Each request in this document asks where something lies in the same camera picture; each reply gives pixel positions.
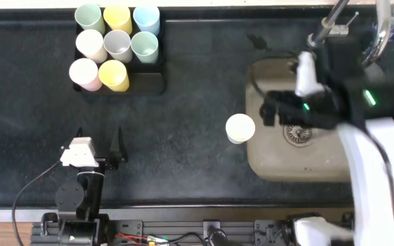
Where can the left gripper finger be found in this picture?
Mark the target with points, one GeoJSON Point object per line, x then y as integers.
{"type": "Point", "coordinates": [118, 147]}
{"type": "Point", "coordinates": [78, 133]}

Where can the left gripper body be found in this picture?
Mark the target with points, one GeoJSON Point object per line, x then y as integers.
{"type": "Point", "coordinates": [105, 162]}

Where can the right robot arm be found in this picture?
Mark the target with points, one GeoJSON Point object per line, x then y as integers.
{"type": "Point", "coordinates": [371, 191]}

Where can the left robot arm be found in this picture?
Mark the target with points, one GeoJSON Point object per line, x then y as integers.
{"type": "Point", "coordinates": [68, 199]}

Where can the pink cup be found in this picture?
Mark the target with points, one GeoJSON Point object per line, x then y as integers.
{"type": "Point", "coordinates": [83, 72]}

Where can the yellow cup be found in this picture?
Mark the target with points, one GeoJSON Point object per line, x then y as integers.
{"type": "Point", "coordinates": [117, 17]}
{"type": "Point", "coordinates": [112, 74]}

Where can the black tray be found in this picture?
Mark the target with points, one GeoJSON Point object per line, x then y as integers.
{"type": "Point", "coordinates": [145, 80]}

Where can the cream cup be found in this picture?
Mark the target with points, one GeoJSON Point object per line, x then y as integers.
{"type": "Point", "coordinates": [89, 43]}

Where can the grey cup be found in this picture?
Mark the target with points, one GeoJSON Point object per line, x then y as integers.
{"type": "Point", "coordinates": [117, 43]}

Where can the mint green cup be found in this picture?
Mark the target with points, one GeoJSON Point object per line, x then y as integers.
{"type": "Point", "coordinates": [88, 16]}
{"type": "Point", "coordinates": [144, 45]}

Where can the white cup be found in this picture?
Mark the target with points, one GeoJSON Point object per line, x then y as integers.
{"type": "Point", "coordinates": [239, 127]}

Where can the blue cup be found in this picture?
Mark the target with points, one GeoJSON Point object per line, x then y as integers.
{"type": "Point", "coordinates": [146, 18]}

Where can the steel sink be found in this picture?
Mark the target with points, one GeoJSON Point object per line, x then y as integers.
{"type": "Point", "coordinates": [279, 160]}

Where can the steel tap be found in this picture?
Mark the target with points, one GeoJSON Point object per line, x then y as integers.
{"type": "Point", "coordinates": [383, 32]}

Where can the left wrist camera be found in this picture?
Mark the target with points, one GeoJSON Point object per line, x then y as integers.
{"type": "Point", "coordinates": [79, 152]}

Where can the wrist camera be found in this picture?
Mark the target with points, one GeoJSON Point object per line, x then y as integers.
{"type": "Point", "coordinates": [79, 152]}
{"type": "Point", "coordinates": [307, 77]}

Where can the mounting rail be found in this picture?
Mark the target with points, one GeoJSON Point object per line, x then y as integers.
{"type": "Point", "coordinates": [176, 233]}

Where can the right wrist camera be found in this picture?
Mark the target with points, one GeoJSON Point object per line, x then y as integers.
{"type": "Point", "coordinates": [307, 77]}

